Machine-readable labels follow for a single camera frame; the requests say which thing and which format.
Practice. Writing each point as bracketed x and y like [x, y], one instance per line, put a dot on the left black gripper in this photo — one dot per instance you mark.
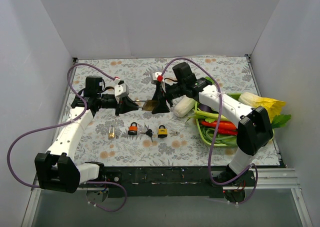
[119, 104]

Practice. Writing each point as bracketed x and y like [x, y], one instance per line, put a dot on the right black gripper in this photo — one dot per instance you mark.
[162, 96]

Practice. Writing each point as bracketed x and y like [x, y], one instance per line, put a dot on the large brass padlock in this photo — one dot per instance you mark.
[147, 105]

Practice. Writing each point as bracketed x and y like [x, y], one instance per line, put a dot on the orange padlock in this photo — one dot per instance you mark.
[133, 129]

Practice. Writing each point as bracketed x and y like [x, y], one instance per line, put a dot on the yellow padlock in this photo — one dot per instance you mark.
[162, 132]

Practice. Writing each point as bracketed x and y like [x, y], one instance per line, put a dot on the orange padlock keys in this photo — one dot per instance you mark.
[148, 131]

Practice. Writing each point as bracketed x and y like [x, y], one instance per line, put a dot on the yellow padlock keys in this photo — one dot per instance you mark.
[174, 133]

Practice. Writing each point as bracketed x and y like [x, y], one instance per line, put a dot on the small brass padlock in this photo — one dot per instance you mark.
[111, 133]

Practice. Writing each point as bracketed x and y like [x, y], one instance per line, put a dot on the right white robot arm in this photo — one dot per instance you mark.
[212, 97]

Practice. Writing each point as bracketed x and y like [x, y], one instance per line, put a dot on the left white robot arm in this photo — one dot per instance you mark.
[55, 168]

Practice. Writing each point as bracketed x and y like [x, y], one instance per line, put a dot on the green napa cabbage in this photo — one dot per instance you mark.
[184, 107]

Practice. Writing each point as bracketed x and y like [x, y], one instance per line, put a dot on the floral table mat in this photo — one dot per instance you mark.
[233, 75]

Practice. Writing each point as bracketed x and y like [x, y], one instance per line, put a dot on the purple eggplant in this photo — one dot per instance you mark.
[205, 108]

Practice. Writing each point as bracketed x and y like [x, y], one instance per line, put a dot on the celery stalk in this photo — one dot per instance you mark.
[203, 115]

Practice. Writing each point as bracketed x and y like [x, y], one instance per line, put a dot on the green long beans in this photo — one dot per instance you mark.
[221, 140]

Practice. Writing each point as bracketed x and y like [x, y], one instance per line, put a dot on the red chili pepper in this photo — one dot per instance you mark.
[224, 128]

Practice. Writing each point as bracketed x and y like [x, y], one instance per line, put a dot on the green vegetable tray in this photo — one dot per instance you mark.
[246, 121]

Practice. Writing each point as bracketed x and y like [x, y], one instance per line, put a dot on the yellow napa cabbage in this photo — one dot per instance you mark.
[273, 106]

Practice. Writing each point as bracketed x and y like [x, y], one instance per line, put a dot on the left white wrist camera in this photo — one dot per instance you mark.
[121, 89]

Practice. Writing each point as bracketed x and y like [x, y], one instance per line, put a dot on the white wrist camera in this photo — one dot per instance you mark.
[121, 89]
[157, 78]

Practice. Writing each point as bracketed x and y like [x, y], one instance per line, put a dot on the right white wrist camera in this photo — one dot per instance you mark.
[157, 78]

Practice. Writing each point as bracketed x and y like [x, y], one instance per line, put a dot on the black base frame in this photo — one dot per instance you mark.
[176, 181]

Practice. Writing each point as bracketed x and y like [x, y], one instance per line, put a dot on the aluminium frame rail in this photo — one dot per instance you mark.
[175, 197]

